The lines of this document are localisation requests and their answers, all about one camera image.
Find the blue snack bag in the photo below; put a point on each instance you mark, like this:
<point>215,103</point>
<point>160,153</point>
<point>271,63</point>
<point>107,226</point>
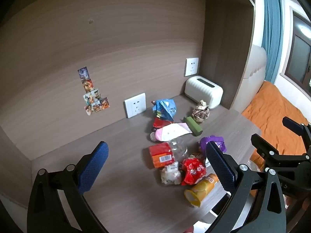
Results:
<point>165,108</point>

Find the orange red box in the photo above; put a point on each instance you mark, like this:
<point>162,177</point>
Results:
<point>160,154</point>

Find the white wall socket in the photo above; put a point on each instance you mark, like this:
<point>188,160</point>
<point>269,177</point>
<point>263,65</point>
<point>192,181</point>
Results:
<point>192,67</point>
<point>134,105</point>

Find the pink white tube packet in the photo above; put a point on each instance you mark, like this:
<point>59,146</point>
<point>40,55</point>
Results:
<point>170,131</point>

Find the bed with orange cover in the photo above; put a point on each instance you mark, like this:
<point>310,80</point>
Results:
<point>269,111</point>

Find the cluster of cartoon stickers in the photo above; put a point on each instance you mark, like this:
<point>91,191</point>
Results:
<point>91,94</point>

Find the white ribbed tissue box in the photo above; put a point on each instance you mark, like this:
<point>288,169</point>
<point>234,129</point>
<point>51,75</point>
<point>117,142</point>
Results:
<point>203,92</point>

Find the wooden desk hutch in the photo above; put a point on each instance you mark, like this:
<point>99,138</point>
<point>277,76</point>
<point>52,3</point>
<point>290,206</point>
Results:
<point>223,53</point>

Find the white padded headboard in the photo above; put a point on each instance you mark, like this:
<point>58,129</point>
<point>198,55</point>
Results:
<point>254,63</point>

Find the green packet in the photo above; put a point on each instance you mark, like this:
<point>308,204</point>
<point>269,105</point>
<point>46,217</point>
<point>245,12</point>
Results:
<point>193,126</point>

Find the dark framed window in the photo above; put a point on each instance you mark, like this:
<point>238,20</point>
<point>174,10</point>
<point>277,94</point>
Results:
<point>298,53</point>

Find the blue curtain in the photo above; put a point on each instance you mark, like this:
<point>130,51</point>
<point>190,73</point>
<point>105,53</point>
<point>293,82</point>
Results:
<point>272,34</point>

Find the purple wrapper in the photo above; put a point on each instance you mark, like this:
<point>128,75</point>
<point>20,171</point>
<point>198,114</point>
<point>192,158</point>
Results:
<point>216,142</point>

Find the orange white wrapper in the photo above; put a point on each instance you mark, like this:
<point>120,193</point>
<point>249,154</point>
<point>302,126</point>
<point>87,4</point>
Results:
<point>195,155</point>

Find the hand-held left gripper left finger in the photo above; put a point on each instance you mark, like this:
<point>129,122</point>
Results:
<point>93,167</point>

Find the red snack bag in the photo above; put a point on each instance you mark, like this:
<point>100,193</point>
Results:
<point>193,171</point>

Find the brown paper ball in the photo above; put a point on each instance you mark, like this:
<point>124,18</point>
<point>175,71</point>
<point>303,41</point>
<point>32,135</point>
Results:
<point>201,111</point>

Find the small red packet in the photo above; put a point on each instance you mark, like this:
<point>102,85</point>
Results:
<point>159,123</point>

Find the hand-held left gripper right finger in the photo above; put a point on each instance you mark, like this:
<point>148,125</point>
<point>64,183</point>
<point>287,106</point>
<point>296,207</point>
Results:
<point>220,167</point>

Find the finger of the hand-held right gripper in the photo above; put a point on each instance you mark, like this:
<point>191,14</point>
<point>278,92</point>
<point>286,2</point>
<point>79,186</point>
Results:
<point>295,126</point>
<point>261,144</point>

